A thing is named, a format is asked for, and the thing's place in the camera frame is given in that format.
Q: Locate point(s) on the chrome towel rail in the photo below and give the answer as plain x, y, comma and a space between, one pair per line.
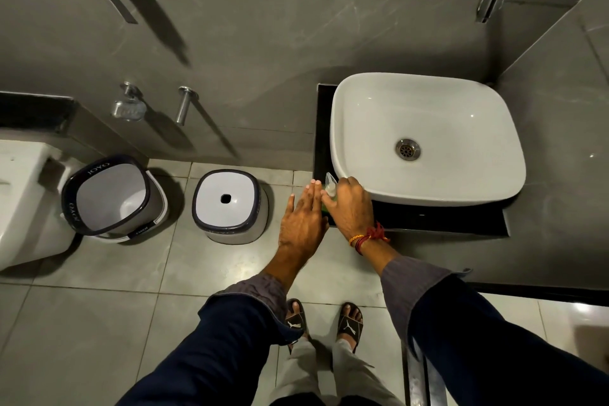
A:
418, 382

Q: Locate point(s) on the person's right hand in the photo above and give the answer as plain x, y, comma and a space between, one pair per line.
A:
351, 210

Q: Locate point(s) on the white ceramic wash basin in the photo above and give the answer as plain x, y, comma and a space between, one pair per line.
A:
442, 106

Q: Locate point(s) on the person's right thumb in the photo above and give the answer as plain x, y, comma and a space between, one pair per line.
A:
327, 205

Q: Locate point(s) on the person's left forearm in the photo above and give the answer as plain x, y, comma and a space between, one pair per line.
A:
238, 329

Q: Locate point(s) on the person's left hand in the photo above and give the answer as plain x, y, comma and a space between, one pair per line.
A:
300, 232

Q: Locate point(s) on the black stone basin counter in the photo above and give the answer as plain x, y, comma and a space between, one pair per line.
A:
428, 220

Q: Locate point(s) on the chrome wall tap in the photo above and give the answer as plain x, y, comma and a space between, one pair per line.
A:
128, 107

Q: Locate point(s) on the person's left black slipper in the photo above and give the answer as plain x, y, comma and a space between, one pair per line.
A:
296, 321

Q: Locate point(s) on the chrome wall spout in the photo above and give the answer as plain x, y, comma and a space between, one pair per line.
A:
183, 106

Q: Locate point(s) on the person's left little finger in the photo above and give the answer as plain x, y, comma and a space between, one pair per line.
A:
289, 205

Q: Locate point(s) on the white plastic bath stool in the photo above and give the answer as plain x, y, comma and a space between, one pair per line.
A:
228, 203

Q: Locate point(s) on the person's black slipper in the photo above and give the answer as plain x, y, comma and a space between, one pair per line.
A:
296, 321
349, 325

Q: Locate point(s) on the person's right trouser leg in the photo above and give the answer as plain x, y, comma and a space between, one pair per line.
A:
357, 377

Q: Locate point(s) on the chrome basin drain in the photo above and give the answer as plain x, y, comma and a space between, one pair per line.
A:
407, 149

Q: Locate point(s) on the white ceramic toilet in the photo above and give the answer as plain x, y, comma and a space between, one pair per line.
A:
26, 201

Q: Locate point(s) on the person's right forearm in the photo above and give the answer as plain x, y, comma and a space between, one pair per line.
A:
466, 325

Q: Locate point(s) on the green liquid soap dispenser bottle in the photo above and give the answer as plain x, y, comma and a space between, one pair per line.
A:
329, 184

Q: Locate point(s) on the person's trouser leg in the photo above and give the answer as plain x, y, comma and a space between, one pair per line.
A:
357, 377
299, 372

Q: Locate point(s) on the person's right black slipper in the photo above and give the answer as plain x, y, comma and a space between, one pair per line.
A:
349, 325

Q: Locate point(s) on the red thread wrist band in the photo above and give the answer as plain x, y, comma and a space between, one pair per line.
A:
370, 236

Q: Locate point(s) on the white bucket with dark rim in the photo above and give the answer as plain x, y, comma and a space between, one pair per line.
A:
114, 196

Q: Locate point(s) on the person's left middle finger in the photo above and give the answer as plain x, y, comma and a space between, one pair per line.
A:
311, 200

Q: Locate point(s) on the person's left trouser leg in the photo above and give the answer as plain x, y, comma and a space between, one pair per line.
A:
299, 372

